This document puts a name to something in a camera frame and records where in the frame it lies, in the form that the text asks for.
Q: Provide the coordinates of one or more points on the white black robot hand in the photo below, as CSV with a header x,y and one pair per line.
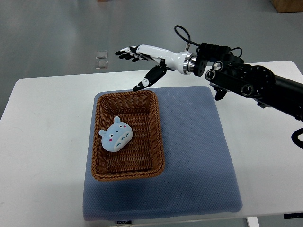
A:
x,y
165,60

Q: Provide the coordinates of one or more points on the blue plush toy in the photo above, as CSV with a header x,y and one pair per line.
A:
x,y
116,136

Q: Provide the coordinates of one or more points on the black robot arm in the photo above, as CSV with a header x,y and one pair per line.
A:
x,y
228,73

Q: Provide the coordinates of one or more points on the brown wicker basket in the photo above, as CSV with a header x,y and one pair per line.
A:
x,y
143,156

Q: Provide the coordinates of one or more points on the upper metal floor plate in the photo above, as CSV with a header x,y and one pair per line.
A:
x,y
103,54

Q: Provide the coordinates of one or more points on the blue grey foam mat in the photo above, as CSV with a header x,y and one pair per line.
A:
x,y
198,177

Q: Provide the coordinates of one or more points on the white table leg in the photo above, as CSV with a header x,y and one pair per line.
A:
x,y
252,222

